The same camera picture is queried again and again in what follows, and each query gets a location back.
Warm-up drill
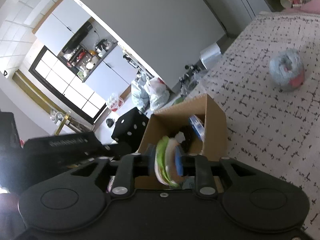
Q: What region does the blue white tissue pack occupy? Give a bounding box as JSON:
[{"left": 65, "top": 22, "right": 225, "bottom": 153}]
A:
[{"left": 189, "top": 115, "right": 205, "bottom": 142}]

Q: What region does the light blue fluffy plush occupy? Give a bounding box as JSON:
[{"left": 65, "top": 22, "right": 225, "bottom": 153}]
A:
[{"left": 269, "top": 49, "right": 305, "bottom": 91}]

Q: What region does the pale blue plastic bag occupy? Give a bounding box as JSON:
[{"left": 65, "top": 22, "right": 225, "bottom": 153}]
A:
[{"left": 131, "top": 76, "right": 150, "bottom": 113}]

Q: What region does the kitchen shelf with items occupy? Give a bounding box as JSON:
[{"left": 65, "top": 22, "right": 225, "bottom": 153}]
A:
[{"left": 57, "top": 18, "right": 118, "bottom": 81}]

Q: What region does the black dice ottoman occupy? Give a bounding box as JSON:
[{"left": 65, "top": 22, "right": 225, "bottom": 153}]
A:
[{"left": 111, "top": 107, "right": 149, "bottom": 148}]

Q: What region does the green white soft toy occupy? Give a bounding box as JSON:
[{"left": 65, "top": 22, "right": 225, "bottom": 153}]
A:
[{"left": 154, "top": 136, "right": 185, "bottom": 187}]

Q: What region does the white square box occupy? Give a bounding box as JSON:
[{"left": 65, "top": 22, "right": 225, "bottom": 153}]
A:
[{"left": 200, "top": 43, "right": 222, "bottom": 69}]

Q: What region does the brown cardboard box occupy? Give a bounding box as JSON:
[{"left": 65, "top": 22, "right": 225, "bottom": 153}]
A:
[{"left": 138, "top": 94, "right": 227, "bottom": 190}]

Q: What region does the red white plastic bag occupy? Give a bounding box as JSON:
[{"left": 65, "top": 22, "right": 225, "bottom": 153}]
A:
[{"left": 106, "top": 93, "right": 124, "bottom": 112}]

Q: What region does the white black patterned sofa cover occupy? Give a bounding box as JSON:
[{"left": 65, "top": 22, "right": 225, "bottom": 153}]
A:
[{"left": 191, "top": 13, "right": 319, "bottom": 239}]

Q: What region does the paper cup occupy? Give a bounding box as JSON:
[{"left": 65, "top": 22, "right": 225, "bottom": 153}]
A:
[{"left": 280, "top": 0, "right": 293, "bottom": 9}]

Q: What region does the pink cushion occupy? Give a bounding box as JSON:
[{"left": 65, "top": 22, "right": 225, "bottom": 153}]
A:
[{"left": 283, "top": 0, "right": 320, "bottom": 15}]

